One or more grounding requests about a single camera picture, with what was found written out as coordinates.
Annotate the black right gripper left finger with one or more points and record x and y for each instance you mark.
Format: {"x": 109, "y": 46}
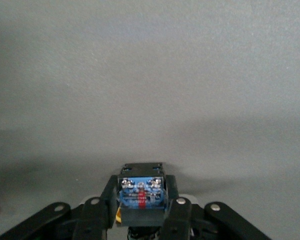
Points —
{"x": 92, "y": 217}

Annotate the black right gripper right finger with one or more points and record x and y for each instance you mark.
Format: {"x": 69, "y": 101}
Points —
{"x": 180, "y": 217}

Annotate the yellow push button switch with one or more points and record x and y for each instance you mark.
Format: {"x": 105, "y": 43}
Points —
{"x": 140, "y": 195}

